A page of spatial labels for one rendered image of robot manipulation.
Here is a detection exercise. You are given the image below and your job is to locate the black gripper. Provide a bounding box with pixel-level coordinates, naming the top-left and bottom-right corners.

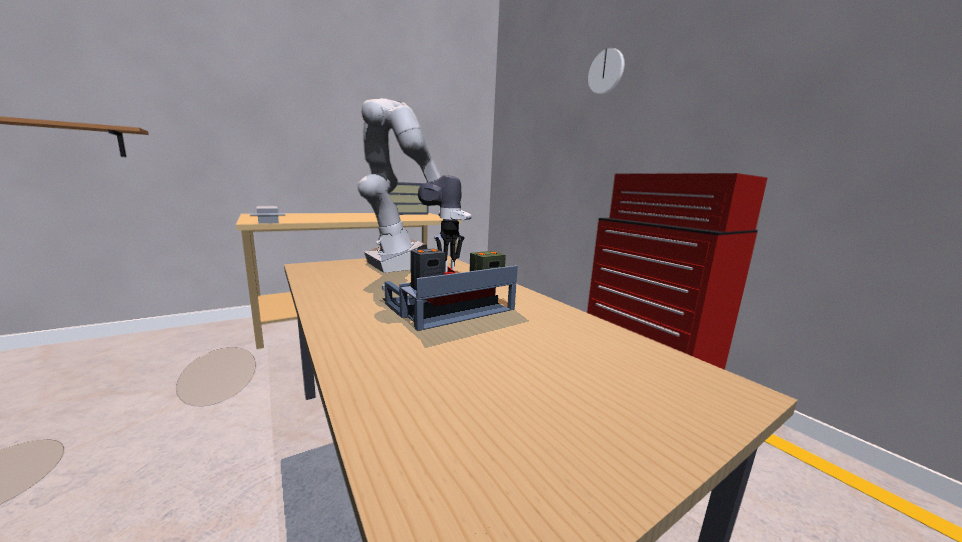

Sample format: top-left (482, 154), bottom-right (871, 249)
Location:
top-left (434, 221), bottom-right (465, 272)

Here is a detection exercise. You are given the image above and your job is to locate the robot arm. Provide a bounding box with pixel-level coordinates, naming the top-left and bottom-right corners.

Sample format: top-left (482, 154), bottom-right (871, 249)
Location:
top-left (358, 99), bottom-right (472, 256)

